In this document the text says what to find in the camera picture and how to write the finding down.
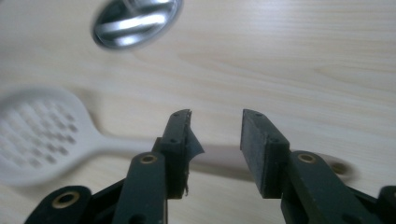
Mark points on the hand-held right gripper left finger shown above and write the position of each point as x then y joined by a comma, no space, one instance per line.
174,149

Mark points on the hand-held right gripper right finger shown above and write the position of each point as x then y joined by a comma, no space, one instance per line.
264,155

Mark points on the white slotted spatula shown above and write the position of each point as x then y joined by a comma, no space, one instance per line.
46,137

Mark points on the shiny metal utensil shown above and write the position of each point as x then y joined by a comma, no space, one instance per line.
135,23

